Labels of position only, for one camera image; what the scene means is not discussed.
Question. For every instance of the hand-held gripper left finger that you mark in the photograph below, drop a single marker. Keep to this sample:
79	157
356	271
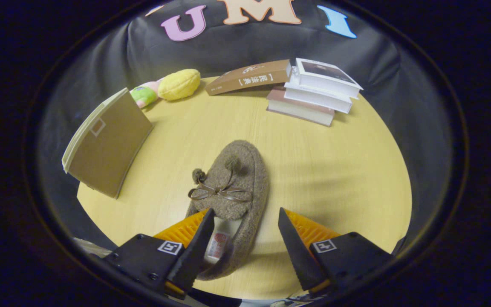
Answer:
194	256

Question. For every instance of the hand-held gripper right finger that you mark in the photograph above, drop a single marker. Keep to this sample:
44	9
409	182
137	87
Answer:
298	251

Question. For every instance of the brown fuzzy slipper shoe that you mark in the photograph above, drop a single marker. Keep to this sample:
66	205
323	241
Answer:
237	175

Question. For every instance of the beige fabric storage box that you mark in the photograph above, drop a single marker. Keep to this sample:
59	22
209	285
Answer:
109	145

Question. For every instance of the pale pink book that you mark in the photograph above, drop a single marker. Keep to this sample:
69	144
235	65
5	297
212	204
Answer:
298	111

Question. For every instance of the plain white book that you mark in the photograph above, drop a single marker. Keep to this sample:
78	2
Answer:
318	99

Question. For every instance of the pink and green plush toy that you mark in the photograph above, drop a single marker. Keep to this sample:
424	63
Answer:
145	95

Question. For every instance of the yellow round plush toy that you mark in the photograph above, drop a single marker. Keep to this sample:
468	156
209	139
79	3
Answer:
179	84

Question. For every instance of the white book with dark cover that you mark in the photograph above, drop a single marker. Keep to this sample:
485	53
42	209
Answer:
328	79

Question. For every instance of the brown cover book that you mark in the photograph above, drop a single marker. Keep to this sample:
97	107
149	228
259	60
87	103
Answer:
249	77

